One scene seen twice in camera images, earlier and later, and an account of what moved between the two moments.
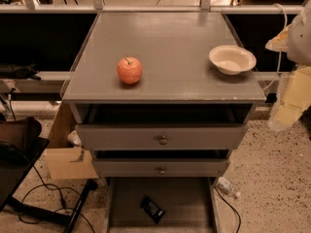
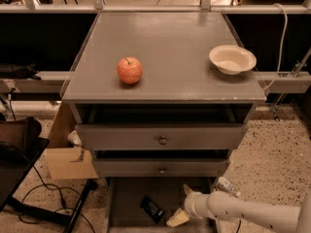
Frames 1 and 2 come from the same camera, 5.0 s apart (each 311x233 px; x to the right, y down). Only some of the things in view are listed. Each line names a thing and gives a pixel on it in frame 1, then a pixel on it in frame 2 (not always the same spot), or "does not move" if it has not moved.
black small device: x=155 y=212 does not move
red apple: x=129 y=70 does not move
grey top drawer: x=161 y=136 does not move
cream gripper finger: x=280 y=42 to x=196 y=204
